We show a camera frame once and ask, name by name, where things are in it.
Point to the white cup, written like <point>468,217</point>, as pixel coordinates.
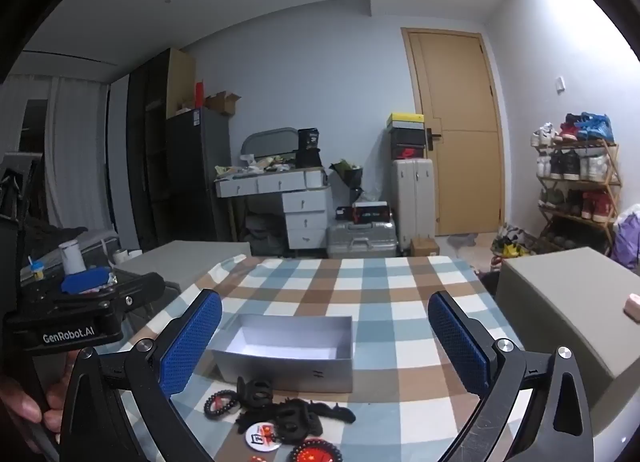
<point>120,255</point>

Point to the red round ornament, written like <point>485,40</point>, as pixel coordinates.
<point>315,454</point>

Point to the small cardboard box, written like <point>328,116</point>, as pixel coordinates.
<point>425,247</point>

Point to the black paper bag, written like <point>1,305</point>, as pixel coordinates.
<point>309,147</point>

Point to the small black box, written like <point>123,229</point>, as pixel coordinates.
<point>344,213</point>

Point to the black hair claw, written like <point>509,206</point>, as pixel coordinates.
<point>255,389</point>

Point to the large grey upholstered block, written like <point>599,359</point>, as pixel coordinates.
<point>565,302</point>

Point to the long grey upholstered block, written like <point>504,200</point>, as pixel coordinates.
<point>180,262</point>

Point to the dark refrigerator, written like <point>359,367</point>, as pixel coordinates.
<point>197,167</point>

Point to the dark wooden wardrobe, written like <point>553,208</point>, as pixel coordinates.
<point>150,142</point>

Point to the silver suitcase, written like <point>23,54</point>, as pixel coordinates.
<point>360,239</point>

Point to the small blue cap bottle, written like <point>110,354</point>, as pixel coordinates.
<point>37,271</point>

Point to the wooden shoe rack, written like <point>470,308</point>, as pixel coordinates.
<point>612,192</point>

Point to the black jagged hair clip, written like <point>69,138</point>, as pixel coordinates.
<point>335,412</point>

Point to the black red shoe box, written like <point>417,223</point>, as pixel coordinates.
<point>407,152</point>

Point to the small pink object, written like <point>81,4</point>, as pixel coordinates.
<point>633,304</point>

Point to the person's left hand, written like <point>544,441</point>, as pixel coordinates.
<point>20,407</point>

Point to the grey arched mirror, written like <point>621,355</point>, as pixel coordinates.
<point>270,142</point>

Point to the checkered blanket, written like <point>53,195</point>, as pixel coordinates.
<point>390,292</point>

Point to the grey cardboard box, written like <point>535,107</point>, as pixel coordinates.
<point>280,372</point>

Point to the black red flat box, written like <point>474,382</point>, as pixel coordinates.
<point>371,213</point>

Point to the white curtain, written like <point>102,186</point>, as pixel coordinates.
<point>75,152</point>

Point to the white upright suitcase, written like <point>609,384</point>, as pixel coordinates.
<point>412,207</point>

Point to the red packet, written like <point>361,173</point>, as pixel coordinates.
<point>199,95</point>

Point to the white desk with drawers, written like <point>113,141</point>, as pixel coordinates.
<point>305,212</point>

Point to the yellow lid shoe box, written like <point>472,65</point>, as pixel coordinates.
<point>406,120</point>

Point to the white round pin badge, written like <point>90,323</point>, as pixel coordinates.
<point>260,437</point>

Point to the collection of racked shoes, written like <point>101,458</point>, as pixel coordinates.
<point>575,165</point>

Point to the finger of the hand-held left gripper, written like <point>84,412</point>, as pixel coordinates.
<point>140,289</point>
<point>85,279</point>

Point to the purple bag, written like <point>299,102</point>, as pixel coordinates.
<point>627,242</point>

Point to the dark wrapped bouquet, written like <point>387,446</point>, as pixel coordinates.
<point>347,175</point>

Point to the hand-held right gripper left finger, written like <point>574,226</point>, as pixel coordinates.
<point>190,342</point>

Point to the grey bag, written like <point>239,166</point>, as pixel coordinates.
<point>262,234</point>

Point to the wooden door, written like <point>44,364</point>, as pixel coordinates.
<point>460,167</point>

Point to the open cardboard box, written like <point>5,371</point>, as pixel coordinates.
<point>222,103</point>

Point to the white tumbler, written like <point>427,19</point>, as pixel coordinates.
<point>72,257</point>

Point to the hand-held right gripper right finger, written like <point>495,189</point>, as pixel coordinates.
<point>457,342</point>

